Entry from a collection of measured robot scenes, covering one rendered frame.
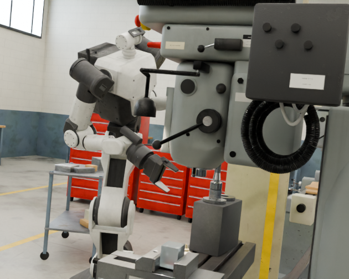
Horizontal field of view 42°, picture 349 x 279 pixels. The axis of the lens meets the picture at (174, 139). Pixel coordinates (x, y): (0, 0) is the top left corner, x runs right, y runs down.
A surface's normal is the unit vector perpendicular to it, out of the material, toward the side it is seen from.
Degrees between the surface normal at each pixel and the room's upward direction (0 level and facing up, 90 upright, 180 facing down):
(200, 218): 90
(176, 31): 90
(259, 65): 90
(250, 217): 90
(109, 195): 62
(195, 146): 108
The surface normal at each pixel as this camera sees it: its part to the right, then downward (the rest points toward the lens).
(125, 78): 0.24, 0.42
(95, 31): -0.36, 0.01
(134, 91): 0.85, 0.32
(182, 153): -0.36, 0.47
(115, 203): 0.02, -0.43
